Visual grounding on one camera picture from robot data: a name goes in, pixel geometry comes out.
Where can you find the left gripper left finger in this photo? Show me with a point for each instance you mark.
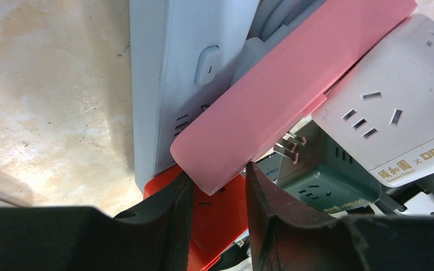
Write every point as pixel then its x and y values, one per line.
pixel 152 235

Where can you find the dark green cube adapter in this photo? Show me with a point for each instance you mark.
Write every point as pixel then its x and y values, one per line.
pixel 325 176

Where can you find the red cube socket adapter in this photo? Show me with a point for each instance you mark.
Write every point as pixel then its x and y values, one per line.
pixel 217 222

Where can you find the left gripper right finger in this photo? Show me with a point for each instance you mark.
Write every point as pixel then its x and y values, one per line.
pixel 286 234

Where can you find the light blue power strip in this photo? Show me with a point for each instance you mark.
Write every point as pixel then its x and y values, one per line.
pixel 185 55

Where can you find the white cube socket adapter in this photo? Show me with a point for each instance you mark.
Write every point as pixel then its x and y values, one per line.
pixel 382 112

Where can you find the pink triangular power strip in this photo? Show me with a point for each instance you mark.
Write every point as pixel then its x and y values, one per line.
pixel 286 85

